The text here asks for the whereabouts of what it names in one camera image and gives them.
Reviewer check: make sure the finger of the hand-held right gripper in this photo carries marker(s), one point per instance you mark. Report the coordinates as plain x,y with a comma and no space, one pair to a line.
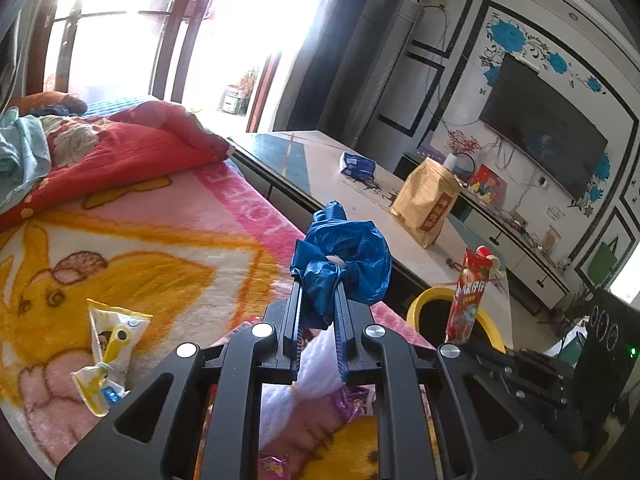
492,357

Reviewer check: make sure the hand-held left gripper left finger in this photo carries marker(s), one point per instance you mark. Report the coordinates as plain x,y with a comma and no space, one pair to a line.
290,335

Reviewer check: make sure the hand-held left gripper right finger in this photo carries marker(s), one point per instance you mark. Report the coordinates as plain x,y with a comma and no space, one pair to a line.
347,340

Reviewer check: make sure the white pleated plastic wrapper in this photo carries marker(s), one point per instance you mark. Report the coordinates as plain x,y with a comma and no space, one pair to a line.
310,392

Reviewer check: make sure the red snack packet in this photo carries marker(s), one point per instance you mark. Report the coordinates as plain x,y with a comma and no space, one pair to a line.
467,300

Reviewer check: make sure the yellow rimmed black trash bin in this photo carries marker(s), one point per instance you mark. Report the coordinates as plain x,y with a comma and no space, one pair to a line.
432,322

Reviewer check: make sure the blue plastic bag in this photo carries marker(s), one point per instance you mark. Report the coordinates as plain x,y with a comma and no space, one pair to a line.
345,255

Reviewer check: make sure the yellow snack wrapper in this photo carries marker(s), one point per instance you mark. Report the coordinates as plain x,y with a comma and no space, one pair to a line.
107,350

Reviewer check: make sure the green potted plant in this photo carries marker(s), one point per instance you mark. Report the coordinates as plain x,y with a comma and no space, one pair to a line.
580,305

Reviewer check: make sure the white television cabinet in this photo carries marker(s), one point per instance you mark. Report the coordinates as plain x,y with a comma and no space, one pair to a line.
530,270

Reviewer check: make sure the red paper cup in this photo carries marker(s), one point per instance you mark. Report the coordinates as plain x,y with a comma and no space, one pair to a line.
494,261

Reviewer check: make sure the green tote bag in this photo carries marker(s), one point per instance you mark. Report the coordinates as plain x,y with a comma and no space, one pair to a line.
602,262

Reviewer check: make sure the pink cartoon printed blanket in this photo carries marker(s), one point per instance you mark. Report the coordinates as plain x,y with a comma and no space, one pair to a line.
175,240

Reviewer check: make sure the brown paper bag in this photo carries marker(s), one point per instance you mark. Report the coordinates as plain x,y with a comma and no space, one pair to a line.
425,200

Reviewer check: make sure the red picture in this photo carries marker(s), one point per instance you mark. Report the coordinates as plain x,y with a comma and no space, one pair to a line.
487,185

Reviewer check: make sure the blue snack packet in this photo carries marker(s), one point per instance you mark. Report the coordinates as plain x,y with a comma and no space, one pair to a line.
357,165

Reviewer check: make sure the marble top coffee table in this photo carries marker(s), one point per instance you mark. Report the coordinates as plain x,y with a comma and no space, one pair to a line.
320,160

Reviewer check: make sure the white vase with red flowers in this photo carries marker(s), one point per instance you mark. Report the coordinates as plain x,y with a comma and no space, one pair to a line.
451,161

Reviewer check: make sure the red floral quilt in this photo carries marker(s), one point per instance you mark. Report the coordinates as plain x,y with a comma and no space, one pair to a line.
140,155

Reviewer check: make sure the white paint bucket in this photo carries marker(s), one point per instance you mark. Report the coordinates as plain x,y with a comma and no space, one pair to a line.
232,102

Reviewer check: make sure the grey standing air conditioner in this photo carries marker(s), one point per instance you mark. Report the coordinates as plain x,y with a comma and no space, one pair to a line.
370,75

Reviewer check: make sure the blue quilted sofa cover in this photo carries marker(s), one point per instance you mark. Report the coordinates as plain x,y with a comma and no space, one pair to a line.
115,105

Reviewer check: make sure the dark blue curtain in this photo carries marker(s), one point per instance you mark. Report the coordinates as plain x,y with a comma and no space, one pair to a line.
330,35

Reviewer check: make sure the light blue crumpled cloth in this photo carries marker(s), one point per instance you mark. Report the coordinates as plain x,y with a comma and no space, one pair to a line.
25,155

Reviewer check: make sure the orange red pillow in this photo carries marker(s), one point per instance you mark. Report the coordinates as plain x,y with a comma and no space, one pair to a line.
35,100

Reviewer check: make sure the small beige picture frame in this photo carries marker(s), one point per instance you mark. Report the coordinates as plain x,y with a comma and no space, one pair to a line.
550,240

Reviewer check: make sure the white wall note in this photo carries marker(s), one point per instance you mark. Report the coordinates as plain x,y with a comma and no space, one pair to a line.
557,213

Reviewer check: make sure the black wall television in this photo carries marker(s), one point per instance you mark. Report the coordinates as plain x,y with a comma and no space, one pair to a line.
540,125

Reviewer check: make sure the brown balcony door frame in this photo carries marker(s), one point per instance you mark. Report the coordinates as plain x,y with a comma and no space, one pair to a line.
172,55

